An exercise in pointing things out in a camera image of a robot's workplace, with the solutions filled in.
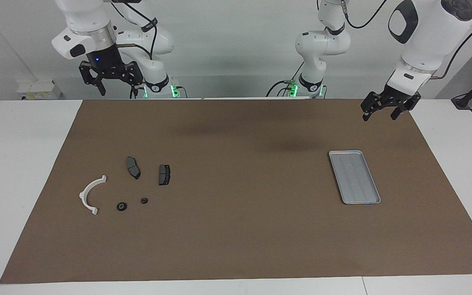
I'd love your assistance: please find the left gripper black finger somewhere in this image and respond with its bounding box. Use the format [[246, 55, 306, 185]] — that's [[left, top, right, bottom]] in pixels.
[[390, 100, 411, 121], [361, 95, 380, 122]]

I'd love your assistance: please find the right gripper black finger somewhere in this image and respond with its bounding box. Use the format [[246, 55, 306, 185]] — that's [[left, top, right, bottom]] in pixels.
[[81, 73, 107, 97], [127, 70, 144, 98]]

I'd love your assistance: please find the silver metal tray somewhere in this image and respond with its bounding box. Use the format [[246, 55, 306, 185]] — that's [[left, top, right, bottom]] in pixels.
[[328, 150, 381, 205]]

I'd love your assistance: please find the long grey brake pad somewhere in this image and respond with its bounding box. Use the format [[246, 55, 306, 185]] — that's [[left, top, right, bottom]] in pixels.
[[126, 156, 141, 180]]

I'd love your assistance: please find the short rectangular grey brake pad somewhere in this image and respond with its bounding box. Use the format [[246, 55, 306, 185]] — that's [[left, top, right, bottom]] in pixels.
[[158, 164, 171, 186]]

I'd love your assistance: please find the brown table mat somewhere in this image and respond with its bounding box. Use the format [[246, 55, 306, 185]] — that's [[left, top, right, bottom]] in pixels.
[[0, 98, 472, 284]]

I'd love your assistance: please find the black right arm base cable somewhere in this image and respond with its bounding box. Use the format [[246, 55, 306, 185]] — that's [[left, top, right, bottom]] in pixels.
[[129, 79, 148, 100]]

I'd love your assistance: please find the black arm base cable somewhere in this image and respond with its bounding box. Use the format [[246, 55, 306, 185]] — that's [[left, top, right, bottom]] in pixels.
[[129, 79, 148, 100], [265, 61, 306, 98]]

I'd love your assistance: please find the black velcro cable strap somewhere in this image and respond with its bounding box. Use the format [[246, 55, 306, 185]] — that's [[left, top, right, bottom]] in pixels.
[[141, 17, 159, 34]]

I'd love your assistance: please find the white wall socket box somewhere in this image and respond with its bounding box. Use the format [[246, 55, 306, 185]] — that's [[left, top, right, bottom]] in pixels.
[[16, 79, 63, 100]]

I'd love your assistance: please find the black left arm base cable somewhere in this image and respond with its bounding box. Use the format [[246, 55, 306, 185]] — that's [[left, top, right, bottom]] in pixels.
[[265, 61, 306, 98]]

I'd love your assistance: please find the white semicircular plastic bracket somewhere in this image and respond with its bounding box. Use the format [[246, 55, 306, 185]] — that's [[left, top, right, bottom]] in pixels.
[[79, 175, 107, 216]]

